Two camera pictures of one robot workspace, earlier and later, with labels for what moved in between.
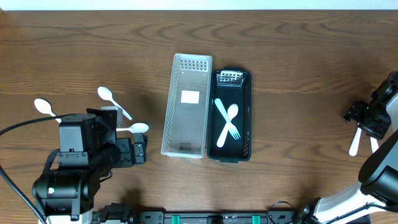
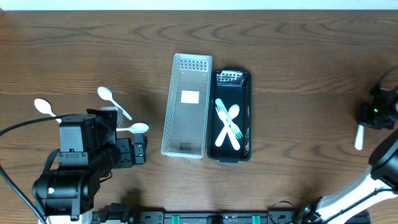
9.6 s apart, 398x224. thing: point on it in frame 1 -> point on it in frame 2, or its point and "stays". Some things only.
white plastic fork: (353, 150) -> (223, 117)
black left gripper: (138, 149) stays
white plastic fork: (374, 144) -> (359, 138)
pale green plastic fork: (232, 129) stays
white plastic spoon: (232, 111) stays
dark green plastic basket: (229, 115) stays
